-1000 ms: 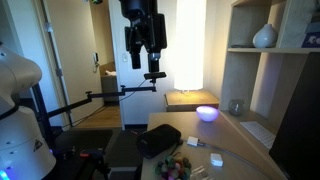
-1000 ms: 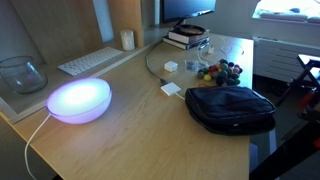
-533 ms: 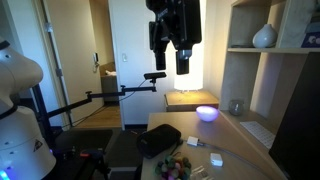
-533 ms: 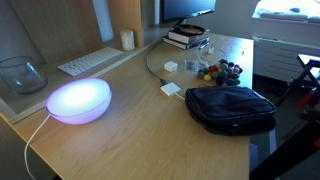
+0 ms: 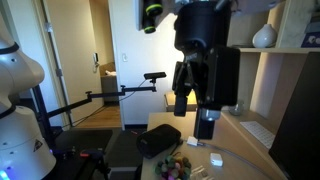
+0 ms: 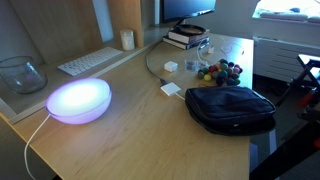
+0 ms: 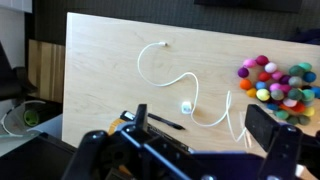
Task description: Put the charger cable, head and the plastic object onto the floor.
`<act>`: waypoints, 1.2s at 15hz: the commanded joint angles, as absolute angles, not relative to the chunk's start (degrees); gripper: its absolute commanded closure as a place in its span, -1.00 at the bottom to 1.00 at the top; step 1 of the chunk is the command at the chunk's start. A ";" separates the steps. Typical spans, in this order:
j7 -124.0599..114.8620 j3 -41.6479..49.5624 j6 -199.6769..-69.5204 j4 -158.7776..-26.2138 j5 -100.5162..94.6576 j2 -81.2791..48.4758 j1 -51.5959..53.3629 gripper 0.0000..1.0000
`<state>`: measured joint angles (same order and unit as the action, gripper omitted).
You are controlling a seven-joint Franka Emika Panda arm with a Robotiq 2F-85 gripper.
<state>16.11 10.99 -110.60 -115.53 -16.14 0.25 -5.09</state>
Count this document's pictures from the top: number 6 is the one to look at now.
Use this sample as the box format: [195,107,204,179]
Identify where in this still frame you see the black clamp orange handle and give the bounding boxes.
[298,89,317,108]

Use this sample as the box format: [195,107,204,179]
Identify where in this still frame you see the white flat adapter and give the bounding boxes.
[160,82,182,97]

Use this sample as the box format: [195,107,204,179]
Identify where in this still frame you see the clear glass bowl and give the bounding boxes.
[0,55,48,95]

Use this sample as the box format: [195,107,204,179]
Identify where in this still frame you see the white lamp cable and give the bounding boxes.
[23,113,51,180]

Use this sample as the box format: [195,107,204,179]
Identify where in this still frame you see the white charger cable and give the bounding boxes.
[196,34,246,66]

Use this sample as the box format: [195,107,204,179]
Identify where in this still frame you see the light blue floor tape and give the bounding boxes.
[249,129,278,172]

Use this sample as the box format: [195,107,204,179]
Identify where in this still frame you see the white radiator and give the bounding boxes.
[252,35,320,84]

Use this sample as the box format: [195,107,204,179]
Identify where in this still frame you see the white cube charger head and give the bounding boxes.
[163,60,179,73]

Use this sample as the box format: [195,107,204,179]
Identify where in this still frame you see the colourful felt ball trivet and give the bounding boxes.
[196,58,244,86]

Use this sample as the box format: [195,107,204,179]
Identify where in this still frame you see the black fabric bag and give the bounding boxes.
[184,85,277,136]

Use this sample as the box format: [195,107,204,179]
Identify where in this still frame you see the round black monitor base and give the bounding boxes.
[174,18,207,36]

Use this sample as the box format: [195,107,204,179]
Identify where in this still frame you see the grey braided cable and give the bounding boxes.
[145,41,169,86]

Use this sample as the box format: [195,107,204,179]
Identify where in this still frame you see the white keyboard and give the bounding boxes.
[56,46,124,77]

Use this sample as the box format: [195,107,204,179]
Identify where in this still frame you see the glowing bowl lamp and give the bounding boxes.
[45,77,113,126]

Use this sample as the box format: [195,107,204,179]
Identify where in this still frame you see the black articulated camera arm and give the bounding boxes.
[249,123,320,180]

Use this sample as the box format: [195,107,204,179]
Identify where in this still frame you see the clear plastic object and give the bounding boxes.
[184,59,208,73]

